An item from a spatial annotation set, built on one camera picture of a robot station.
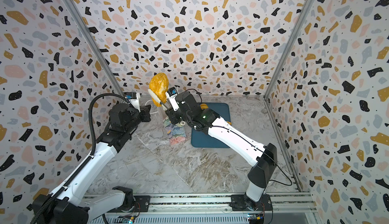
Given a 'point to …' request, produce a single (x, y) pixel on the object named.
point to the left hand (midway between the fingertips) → (149, 103)
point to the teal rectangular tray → (201, 139)
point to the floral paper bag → (175, 133)
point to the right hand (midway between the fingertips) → (165, 107)
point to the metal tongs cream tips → (157, 99)
